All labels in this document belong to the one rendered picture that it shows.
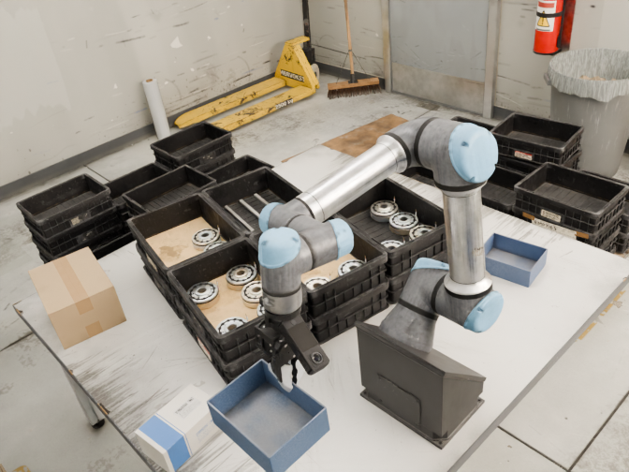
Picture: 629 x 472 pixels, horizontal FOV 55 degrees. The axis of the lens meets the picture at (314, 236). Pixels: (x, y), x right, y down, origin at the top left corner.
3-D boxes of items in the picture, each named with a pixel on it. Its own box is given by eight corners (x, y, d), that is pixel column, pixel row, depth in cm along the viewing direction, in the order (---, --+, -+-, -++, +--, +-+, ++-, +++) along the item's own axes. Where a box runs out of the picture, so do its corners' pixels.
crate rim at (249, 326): (310, 301, 180) (309, 294, 178) (219, 346, 168) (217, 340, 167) (248, 241, 209) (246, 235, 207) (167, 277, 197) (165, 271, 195)
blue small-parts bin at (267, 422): (330, 429, 122) (327, 406, 118) (275, 480, 115) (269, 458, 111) (267, 379, 135) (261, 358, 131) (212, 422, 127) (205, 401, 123)
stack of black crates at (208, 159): (217, 183, 404) (203, 120, 378) (245, 197, 385) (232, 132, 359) (167, 209, 383) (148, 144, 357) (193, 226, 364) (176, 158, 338)
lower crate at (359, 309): (392, 309, 203) (390, 281, 197) (317, 349, 191) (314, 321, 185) (326, 255, 232) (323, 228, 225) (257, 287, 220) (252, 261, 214)
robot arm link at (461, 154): (462, 300, 165) (447, 109, 138) (509, 322, 154) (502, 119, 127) (432, 322, 159) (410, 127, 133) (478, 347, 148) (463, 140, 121)
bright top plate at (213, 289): (223, 294, 194) (223, 292, 194) (194, 307, 191) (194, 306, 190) (210, 278, 202) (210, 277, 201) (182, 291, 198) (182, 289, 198)
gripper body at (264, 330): (284, 332, 128) (281, 286, 122) (311, 352, 123) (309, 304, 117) (255, 349, 124) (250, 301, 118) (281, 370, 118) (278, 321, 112)
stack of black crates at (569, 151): (578, 202, 341) (591, 127, 314) (547, 229, 323) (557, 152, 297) (510, 180, 368) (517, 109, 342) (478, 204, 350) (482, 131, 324)
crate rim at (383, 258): (389, 259, 192) (389, 254, 190) (310, 301, 180) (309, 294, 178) (320, 209, 221) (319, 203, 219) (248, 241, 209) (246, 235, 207)
